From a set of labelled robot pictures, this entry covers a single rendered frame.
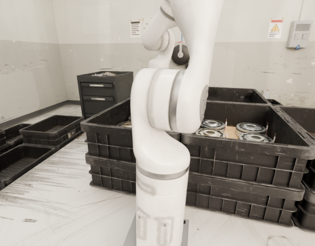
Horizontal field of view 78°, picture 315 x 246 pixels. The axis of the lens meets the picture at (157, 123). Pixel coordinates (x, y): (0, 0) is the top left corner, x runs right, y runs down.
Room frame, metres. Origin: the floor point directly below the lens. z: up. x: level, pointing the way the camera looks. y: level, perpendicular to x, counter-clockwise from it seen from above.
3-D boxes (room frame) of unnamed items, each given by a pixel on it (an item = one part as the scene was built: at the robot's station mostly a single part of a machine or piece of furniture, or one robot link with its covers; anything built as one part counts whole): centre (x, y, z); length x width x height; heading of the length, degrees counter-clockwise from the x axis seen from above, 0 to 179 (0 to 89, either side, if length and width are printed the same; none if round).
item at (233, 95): (0.98, -0.37, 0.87); 0.40 x 0.30 x 0.11; 164
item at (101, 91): (2.41, 0.59, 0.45); 0.60 x 0.45 x 0.90; 169
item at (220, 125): (0.72, -0.21, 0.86); 0.10 x 0.10 x 0.01
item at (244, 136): (0.58, -0.32, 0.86); 0.10 x 0.10 x 0.01
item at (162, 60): (0.68, -0.01, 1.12); 0.09 x 0.07 x 0.15; 128
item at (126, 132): (0.68, 0.03, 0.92); 0.40 x 0.30 x 0.02; 164
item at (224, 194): (0.60, -0.26, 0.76); 0.40 x 0.30 x 0.12; 164
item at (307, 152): (0.60, -0.26, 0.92); 0.40 x 0.30 x 0.02; 164
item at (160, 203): (0.30, -0.01, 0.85); 0.09 x 0.09 x 0.17; 71
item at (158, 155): (0.30, -0.01, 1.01); 0.09 x 0.09 x 0.17; 69
